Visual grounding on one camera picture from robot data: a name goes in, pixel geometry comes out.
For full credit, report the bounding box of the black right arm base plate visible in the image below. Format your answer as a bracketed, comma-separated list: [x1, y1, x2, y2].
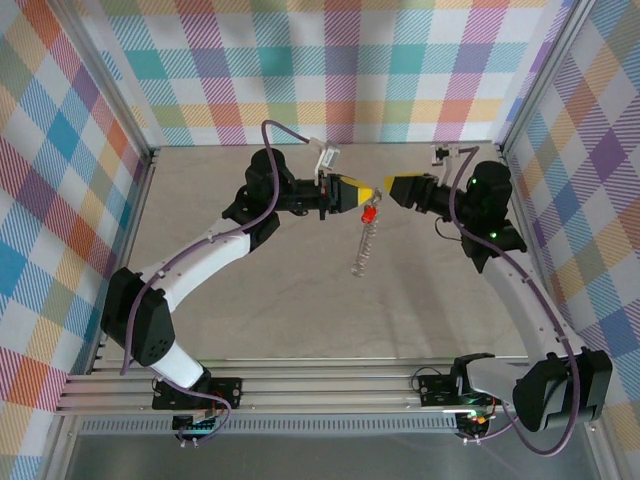
[417, 372, 511, 409]

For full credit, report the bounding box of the aluminium corner post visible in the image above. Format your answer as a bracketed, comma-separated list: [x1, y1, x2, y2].
[49, 0, 156, 166]
[497, 0, 599, 156]

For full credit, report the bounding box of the aluminium frame cross rail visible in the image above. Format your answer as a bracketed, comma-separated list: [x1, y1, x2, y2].
[54, 358, 609, 417]

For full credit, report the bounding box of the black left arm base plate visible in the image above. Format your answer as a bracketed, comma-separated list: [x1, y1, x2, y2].
[151, 377, 244, 411]

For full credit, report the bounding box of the aluminium right corner post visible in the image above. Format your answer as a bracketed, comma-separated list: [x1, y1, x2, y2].
[497, 0, 599, 156]

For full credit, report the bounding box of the thin black cable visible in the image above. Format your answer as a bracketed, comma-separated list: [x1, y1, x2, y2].
[433, 215, 464, 242]

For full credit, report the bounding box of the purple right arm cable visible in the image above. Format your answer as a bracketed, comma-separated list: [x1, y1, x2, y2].
[447, 146, 581, 456]

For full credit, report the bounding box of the grey metal panel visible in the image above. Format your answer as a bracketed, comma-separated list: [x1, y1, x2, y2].
[64, 434, 601, 480]

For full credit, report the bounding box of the aluminium right side rail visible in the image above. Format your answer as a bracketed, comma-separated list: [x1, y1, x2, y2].
[497, 144, 571, 369]

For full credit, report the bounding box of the aluminium left side rail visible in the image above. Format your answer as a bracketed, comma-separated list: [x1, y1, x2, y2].
[84, 147, 161, 376]

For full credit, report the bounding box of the slotted grey cable duct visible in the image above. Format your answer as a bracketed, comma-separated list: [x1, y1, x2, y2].
[79, 418, 459, 437]

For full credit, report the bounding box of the aluminium left corner post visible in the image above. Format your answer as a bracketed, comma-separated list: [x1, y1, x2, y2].
[49, 0, 156, 166]

